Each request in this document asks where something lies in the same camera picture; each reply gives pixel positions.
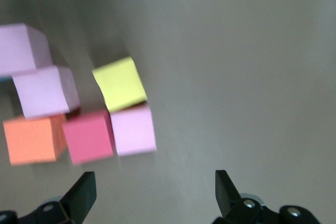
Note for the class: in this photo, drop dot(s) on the yellow foam cube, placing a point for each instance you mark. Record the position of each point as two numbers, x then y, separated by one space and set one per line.
120 85

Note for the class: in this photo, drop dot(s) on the red foam cube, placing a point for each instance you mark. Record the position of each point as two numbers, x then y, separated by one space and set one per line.
88 137

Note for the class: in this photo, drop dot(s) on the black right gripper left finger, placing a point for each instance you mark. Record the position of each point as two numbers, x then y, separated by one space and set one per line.
81 197

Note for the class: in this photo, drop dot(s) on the orange foam cube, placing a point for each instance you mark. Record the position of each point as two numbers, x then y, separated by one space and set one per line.
31 140

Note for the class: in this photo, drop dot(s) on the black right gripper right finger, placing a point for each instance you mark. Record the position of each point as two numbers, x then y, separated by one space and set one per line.
225 197

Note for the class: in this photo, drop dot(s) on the pink foam cube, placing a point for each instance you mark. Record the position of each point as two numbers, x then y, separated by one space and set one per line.
134 129
44 93
18 48

